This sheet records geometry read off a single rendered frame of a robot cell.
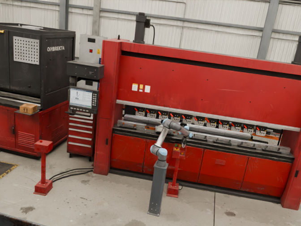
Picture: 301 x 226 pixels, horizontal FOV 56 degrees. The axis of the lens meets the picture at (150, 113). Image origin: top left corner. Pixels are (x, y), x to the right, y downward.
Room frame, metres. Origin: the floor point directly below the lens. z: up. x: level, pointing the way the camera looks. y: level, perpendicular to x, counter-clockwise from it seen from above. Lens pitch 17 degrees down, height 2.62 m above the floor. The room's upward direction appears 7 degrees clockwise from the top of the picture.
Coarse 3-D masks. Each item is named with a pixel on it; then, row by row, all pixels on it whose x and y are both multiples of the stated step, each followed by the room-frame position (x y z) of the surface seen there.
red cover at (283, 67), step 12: (132, 48) 4.55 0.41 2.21; (144, 48) 4.53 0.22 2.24; (156, 48) 4.51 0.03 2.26; (168, 48) 4.49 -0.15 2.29; (204, 60) 4.43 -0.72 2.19; (216, 60) 4.42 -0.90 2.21; (228, 60) 4.40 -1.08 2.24; (240, 60) 4.38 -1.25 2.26; (252, 60) 4.36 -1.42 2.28; (288, 72) 4.31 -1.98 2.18; (300, 72) 4.30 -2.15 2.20
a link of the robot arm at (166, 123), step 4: (164, 120) 3.79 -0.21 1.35; (168, 120) 3.76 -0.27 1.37; (164, 124) 3.75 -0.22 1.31; (168, 124) 3.71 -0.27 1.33; (164, 128) 3.72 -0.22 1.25; (168, 128) 3.72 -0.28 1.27; (164, 132) 3.70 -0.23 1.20; (160, 136) 3.69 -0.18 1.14; (164, 136) 3.69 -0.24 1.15; (160, 140) 3.66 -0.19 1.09; (156, 144) 3.64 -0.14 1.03; (160, 144) 3.65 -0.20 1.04; (152, 148) 3.63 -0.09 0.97; (156, 148) 3.60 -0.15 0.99; (152, 152) 3.62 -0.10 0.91
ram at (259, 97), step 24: (120, 72) 4.58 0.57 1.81; (144, 72) 4.54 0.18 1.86; (168, 72) 4.50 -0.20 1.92; (192, 72) 4.47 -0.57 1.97; (216, 72) 4.43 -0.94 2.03; (240, 72) 4.40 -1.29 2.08; (120, 96) 4.57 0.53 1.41; (144, 96) 4.53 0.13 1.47; (168, 96) 4.50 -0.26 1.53; (192, 96) 4.46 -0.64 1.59; (216, 96) 4.42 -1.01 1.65; (240, 96) 4.39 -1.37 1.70; (264, 96) 4.35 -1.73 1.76; (288, 96) 4.32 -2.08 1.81; (264, 120) 4.34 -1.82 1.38; (288, 120) 4.31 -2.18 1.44
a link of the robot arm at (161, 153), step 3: (159, 150) 3.53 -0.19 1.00; (162, 150) 3.54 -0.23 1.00; (165, 150) 3.56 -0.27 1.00; (156, 153) 3.56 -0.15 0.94; (159, 153) 3.52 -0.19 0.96; (162, 153) 3.50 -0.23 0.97; (165, 153) 3.51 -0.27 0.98; (159, 156) 3.51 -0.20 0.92; (162, 156) 3.50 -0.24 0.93; (165, 156) 3.51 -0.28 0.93; (159, 159) 3.51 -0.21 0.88; (162, 159) 3.50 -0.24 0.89; (165, 159) 3.52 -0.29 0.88
